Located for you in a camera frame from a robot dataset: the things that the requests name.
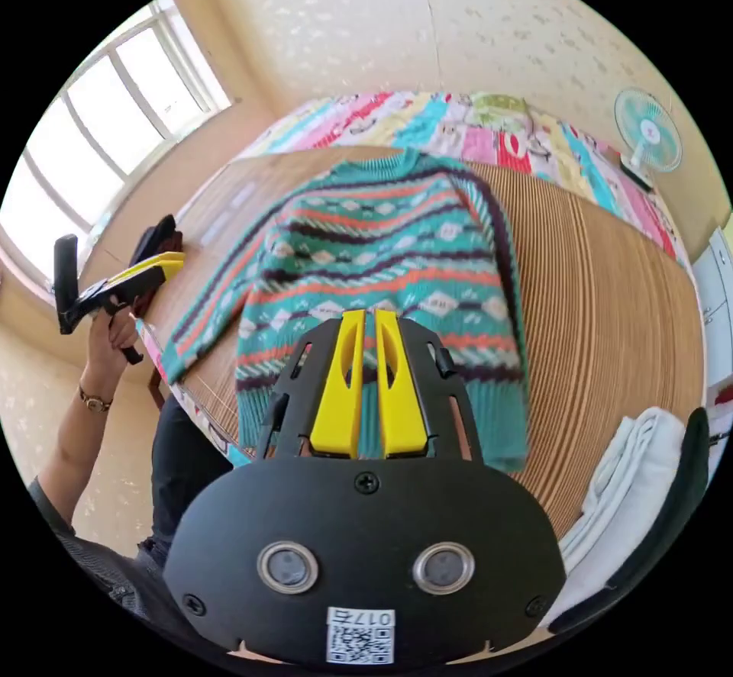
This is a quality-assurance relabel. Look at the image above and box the window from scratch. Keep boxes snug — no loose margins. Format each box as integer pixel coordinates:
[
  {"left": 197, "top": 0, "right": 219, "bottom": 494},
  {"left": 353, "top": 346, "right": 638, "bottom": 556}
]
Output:
[{"left": 0, "top": 0, "right": 234, "bottom": 311}]

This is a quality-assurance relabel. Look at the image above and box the white and black pile of clothes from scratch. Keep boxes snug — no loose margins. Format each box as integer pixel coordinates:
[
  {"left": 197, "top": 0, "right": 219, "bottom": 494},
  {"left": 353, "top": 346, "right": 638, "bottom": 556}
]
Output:
[{"left": 538, "top": 405, "right": 715, "bottom": 636}]

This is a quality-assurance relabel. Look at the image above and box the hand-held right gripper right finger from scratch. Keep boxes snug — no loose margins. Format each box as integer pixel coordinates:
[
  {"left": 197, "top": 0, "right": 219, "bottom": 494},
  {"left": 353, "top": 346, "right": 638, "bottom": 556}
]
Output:
[{"left": 374, "top": 310, "right": 428, "bottom": 458}]

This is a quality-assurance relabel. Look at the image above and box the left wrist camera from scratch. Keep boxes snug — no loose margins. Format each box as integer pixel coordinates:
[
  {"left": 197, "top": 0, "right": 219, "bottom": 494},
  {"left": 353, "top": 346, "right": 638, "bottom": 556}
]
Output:
[{"left": 53, "top": 234, "right": 79, "bottom": 311}]

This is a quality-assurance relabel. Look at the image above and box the bed with woven mat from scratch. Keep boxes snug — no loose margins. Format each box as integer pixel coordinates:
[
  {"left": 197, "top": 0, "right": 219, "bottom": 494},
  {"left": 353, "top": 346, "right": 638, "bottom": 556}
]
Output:
[{"left": 137, "top": 90, "right": 709, "bottom": 543}]

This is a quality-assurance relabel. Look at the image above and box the person's left hand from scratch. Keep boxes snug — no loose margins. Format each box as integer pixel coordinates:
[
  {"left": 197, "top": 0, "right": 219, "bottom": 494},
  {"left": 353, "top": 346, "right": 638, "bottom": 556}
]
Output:
[{"left": 86, "top": 310, "right": 142, "bottom": 398}]

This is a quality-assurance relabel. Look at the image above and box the green patterned sweater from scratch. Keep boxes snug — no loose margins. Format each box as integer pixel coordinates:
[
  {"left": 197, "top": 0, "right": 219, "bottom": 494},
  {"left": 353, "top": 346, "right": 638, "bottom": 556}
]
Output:
[{"left": 162, "top": 149, "right": 531, "bottom": 473}]

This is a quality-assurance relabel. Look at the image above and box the person's left forearm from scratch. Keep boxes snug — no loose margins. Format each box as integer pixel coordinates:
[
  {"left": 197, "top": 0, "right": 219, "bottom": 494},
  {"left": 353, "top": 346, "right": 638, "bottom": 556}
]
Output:
[{"left": 36, "top": 380, "right": 115, "bottom": 524}]

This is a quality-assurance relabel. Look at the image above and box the person's body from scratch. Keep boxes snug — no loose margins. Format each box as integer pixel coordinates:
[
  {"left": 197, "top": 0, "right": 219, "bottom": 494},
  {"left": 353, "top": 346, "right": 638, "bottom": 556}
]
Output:
[{"left": 25, "top": 393, "right": 254, "bottom": 671}]

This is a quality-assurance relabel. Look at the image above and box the teal electric fan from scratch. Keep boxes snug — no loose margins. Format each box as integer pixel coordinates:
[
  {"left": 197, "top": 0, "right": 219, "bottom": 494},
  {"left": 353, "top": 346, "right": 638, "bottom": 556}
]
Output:
[{"left": 613, "top": 86, "right": 684, "bottom": 192}]

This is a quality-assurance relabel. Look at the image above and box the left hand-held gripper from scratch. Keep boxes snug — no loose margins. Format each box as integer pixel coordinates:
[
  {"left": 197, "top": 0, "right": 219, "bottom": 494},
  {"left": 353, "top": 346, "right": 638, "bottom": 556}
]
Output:
[{"left": 57, "top": 251, "right": 188, "bottom": 366}]

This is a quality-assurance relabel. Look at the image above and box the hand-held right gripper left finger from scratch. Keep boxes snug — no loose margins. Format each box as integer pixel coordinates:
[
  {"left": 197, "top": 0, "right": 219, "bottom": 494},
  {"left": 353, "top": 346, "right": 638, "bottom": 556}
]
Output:
[{"left": 309, "top": 310, "right": 367, "bottom": 457}]

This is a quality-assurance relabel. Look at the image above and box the white cupboard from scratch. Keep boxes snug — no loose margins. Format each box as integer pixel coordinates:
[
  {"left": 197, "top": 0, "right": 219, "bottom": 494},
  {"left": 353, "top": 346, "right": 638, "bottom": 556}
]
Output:
[{"left": 689, "top": 227, "right": 733, "bottom": 387}]

